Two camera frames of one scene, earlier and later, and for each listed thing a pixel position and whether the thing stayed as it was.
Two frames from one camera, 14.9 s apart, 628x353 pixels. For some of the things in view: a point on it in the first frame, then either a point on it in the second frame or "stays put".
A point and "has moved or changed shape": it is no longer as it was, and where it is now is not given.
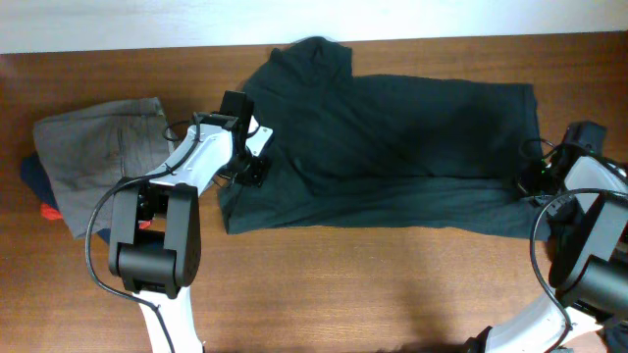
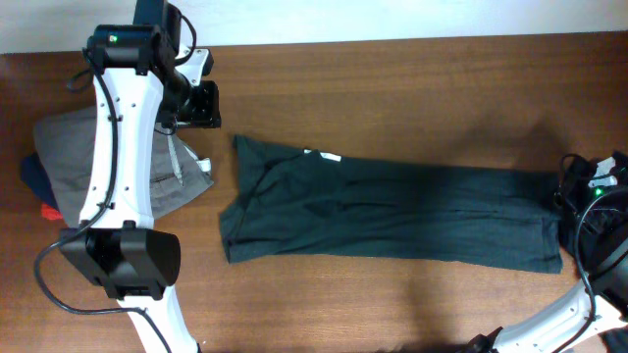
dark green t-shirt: [385, 153] has moved or changed shape
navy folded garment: [33, 176] stays put
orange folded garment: [51, 213] stays put
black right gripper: [526, 176] to [574, 187]
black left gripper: [254, 176] to [207, 113]
